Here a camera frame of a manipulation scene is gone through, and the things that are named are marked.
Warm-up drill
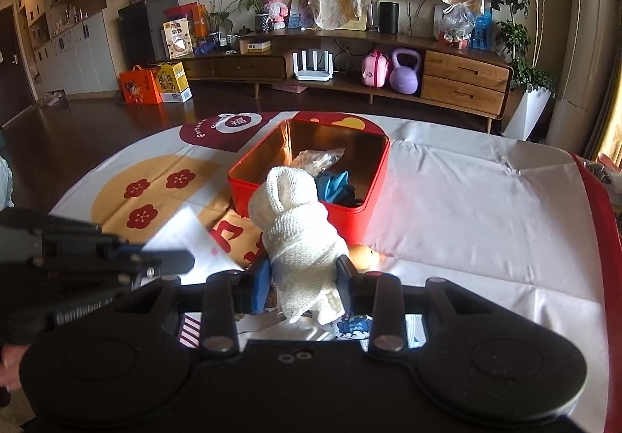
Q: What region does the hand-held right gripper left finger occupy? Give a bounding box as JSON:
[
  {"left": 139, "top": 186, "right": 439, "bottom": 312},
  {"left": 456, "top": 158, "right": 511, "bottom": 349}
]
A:
[{"left": 119, "top": 259, "right": 274, "bottom": 359}]

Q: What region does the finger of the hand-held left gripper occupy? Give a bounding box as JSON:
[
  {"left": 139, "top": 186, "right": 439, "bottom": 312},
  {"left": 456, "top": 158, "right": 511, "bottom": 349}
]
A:
[{"left": 100, "top": 238, "right": 196, "bottom": 290}]

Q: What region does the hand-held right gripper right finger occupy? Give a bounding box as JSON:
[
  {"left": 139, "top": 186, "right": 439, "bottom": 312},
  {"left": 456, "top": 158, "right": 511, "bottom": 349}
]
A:
[{"left": 335, "top": 255, "right": 487, "bottom": 359}]

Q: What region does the yellow rubber chicken toy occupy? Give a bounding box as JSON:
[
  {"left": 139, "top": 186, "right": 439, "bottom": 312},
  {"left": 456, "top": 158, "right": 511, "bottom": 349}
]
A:
[{"left": 347, "top": 243, "right": 392, "bottom": 274}]

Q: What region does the white knitted cloth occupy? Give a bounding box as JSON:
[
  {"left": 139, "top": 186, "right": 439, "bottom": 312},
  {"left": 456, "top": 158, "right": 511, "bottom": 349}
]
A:
[{"left": 248, "top": 165, "right": 351, "bottom": 324}]

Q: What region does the red tin box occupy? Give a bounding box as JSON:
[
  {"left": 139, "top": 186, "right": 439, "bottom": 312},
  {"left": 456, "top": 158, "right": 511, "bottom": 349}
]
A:
[{"left": 227, "top": 118, "right": 391, "bottom": 259}]

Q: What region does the blue cloth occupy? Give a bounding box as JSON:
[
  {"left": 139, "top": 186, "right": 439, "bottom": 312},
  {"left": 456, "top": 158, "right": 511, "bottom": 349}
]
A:
[{"left": 315, "top": 169, "right": 365, "bottom": 209}]

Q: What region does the person's left hand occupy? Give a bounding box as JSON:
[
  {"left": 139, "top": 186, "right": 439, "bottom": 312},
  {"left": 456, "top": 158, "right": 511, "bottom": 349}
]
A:
[{"left": 0, "top": 345, "right": 24, "bottom": 407}]

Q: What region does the printed tablecloth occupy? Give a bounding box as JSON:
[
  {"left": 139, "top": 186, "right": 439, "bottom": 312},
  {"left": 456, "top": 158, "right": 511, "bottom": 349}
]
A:
[{"left": 49, "top": 111, "right": 612, "bottom": 433}]

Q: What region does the orange gift box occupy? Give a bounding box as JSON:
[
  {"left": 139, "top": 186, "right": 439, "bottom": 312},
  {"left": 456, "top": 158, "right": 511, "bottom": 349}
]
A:
[{"left": 119, "top": 66, "right": 163, "bottom": 105}]

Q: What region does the yellow carton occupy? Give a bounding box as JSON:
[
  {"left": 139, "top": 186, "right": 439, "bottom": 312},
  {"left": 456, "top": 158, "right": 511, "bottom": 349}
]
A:
[{"left": 155, "top": 61, "right": 193, "bottom": 103}]

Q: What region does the dark door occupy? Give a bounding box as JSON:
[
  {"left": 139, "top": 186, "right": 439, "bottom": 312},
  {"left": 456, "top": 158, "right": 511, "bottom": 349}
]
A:
[{"left": 0, "top": 5, "right": 36, "bottom": 128}]

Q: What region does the white router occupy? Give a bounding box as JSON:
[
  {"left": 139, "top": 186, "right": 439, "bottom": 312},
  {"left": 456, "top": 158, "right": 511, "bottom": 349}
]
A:
[{"left": 292, "top": 50, "right": 334, "bottom": 82}]

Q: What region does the purple kettlebell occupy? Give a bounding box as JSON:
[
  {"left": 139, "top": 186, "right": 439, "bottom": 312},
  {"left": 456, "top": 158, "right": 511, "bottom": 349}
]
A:
[{"left": 389, "top": 49, "right": 421, "bottom": 95}]

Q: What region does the pink toy suitcase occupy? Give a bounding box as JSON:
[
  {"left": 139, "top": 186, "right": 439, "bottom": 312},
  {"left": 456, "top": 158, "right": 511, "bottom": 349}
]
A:
[{"left": 360, "top": 49, "right": 392, "bottom": 87}]

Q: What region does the yellow printed box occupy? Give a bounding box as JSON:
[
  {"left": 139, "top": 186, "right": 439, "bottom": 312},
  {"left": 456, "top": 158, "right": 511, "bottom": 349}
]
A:
[{"left": 162, "top": 17, "right": 195, "bottom": 61}]

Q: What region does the black cabinet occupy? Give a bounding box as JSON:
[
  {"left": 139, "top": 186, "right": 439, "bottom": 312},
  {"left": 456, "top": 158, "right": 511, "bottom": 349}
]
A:
[{"left": 118, "top": 0, "right": 180, "bottom": 71}]

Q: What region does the white and yellow box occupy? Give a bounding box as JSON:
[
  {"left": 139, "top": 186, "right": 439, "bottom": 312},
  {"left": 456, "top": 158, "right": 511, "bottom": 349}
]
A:
[{"left": 239, "top": 38, "right": 272, "bottom": 55}]

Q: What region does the wooden media cabinet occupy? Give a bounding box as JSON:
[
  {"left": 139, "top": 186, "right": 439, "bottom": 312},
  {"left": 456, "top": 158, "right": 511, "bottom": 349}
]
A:
[{"left": 182, "top": 27, "right": 514, "bottom": 135}]

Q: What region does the small potted plant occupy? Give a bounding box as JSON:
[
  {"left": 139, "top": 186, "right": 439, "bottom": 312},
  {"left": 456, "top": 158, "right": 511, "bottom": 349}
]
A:
[{"left": 201, "top": 5, "right": 229, "bottom": 45}]

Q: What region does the white square planter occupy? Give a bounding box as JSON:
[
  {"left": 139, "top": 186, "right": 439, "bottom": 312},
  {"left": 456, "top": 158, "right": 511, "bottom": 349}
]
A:
[{"left": 503, "top": 85, "right": 556, "bottom": 140}]

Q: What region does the potted plant striped pot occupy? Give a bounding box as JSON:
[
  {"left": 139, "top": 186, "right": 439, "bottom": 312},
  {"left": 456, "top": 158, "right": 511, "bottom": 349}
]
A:
[{"left": 236, "top": 0, "right": 273, "bottom": 33}]

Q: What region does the black cylinder speaker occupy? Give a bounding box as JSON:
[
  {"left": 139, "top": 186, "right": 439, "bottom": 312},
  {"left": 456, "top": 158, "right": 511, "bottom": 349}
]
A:
[{"left": 378, "top": 2, "right": 400, "bottom": 35}]

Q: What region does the clear plastic bag with items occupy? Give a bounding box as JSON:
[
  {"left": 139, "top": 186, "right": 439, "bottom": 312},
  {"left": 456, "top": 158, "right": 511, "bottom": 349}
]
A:
[{"left": 437, "top": 2, "right": 477, "bottom": 47}]

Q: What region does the pink plush doll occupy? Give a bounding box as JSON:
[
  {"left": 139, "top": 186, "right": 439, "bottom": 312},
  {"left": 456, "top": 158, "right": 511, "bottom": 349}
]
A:
[{"left": 260, "top": 0, "right": 295, "bottom": 30}]

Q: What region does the yellow curtain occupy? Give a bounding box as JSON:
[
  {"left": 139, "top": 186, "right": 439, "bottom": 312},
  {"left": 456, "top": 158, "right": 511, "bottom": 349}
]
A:
[{"left": 595, "top": 88, "right": 622, "bottom": 171}]

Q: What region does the white standing air conditioner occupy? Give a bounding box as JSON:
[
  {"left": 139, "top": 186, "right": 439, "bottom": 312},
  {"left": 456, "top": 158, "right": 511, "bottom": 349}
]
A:
[{"left": 547, "top": 0, "right": 622, "bottom": 149}]

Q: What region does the white wall cabinet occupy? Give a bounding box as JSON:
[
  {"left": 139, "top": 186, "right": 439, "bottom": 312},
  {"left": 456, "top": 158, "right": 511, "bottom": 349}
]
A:
[{"left": 14, "top": 0, "right": 122, "bottom": 94}]

